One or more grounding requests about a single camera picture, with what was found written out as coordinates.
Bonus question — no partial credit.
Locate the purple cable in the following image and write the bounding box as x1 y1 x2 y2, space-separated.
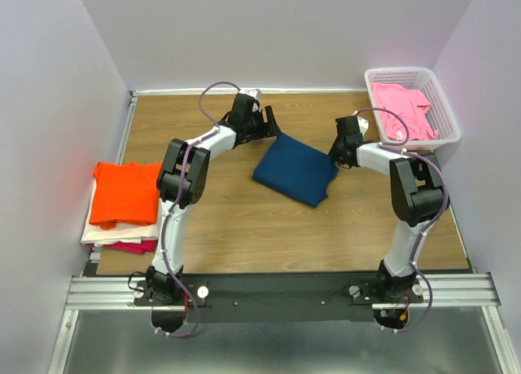
353 107 450 333
153 81 243 339

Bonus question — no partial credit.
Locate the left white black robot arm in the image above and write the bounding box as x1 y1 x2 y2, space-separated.
145 89 281 305

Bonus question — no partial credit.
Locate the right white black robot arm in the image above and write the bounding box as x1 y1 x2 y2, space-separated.
329 116 449 302

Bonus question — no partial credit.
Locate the orange folded t-shirt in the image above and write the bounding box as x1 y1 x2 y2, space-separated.
90 162 161 230

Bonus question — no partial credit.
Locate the aluminium extrusion rail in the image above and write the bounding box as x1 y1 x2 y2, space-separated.
65 274 501 310

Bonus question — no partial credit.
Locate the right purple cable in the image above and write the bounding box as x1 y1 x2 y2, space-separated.
353 107 450 333

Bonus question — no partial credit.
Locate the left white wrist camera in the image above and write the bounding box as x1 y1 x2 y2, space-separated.
238 89 262 112

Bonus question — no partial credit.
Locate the pink t-shirt in basket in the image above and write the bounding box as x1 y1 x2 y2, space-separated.
371 82 439 141

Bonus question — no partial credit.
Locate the white plastic laundry basket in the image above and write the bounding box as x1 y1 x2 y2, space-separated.
365 67 461 150

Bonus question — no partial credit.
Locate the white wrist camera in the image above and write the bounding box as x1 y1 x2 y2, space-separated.
238 89 262 112
353 112 370 136

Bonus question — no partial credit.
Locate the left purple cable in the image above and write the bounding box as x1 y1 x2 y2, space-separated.
153 81 243 339

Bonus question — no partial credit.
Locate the magenta folded t-shirt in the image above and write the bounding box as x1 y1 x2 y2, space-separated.
106 239 158 254

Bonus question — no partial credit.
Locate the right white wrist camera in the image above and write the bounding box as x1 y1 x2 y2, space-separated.
353 112 370 136

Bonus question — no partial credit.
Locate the white folded t-shirt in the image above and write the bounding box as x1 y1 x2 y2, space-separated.
81 180 160 247

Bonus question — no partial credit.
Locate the black mounting base plate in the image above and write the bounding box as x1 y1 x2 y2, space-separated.
133 271 425 332

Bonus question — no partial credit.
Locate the navy blue printed t-shirt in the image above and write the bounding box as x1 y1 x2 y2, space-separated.
252 133 339 208

